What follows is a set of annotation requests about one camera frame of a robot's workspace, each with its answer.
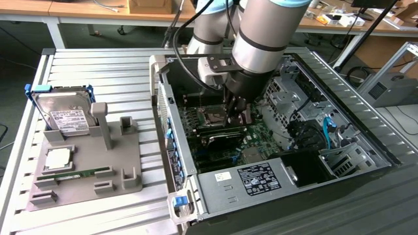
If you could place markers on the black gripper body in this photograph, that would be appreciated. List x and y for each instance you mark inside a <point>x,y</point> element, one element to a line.
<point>247,83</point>

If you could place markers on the black graphics card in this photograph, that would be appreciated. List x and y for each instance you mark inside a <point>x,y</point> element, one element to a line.
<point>223,142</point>

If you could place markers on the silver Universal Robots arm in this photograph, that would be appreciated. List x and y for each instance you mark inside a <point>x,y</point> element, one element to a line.
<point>264,41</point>

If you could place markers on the CPU socket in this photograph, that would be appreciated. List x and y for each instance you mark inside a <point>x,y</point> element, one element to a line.
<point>212,116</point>

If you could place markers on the thin socket locking lever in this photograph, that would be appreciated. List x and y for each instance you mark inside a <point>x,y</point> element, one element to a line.
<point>200,101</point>

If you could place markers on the black RAM stick green label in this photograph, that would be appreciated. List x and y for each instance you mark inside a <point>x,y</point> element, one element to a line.
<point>215,129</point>

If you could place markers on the green motherboard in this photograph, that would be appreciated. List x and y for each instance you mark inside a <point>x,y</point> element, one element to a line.
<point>260,142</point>

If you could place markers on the perforated metal drive cage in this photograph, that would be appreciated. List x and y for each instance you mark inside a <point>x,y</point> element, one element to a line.
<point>287,100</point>

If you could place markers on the silver chipset heatsink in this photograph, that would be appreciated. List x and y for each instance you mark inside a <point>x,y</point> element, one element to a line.
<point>252,155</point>

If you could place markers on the open black PC case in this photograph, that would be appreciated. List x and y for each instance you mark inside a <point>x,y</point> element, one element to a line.
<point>180,137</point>

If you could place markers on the wooden desk with clutter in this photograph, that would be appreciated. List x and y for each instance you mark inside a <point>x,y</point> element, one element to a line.
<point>315,27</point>

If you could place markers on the gray power supply unit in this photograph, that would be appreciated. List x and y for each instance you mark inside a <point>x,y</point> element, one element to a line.
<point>224,193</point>

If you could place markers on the white box black panel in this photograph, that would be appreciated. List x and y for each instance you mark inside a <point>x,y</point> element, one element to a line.
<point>329,19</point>

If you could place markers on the metal disk bay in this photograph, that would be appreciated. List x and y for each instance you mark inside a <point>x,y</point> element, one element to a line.
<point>345,161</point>

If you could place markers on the white cup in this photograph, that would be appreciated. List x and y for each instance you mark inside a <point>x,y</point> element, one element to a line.
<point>316,3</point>

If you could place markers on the plain white carton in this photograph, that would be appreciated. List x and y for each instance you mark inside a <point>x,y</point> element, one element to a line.
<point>352,22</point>

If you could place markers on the black slanted tripod pole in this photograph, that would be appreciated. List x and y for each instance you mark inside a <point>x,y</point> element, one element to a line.
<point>365,36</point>

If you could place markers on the blue case latch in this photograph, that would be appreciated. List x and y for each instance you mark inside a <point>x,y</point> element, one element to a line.
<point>178,201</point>

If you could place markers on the gray computer tower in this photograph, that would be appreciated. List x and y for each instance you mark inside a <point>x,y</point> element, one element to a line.
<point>391,93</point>

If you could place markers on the gray parts rack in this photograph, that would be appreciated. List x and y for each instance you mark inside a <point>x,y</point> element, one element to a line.
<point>88,161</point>

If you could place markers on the silver hard disk drive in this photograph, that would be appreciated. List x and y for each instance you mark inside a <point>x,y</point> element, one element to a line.
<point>65,117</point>

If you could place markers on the black monitor with stand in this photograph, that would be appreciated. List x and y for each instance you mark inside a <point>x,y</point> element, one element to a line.
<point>371,2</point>

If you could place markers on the silver CPU chip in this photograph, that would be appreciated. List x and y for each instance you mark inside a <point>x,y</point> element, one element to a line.
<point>57,159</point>

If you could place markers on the folded brown cardboard piece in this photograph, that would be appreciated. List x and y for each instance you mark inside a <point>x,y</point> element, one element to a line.
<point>407,12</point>

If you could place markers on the blue disk caddy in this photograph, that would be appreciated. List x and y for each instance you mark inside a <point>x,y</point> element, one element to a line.
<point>40,88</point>

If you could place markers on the wooden desk white legs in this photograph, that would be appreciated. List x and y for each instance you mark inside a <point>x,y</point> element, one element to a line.
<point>25,7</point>

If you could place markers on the gray wrist camera box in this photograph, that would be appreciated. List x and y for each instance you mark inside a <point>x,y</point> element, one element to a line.
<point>207,76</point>

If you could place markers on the aluminium profile frame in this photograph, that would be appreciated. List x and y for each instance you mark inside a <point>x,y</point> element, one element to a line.
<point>406,50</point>

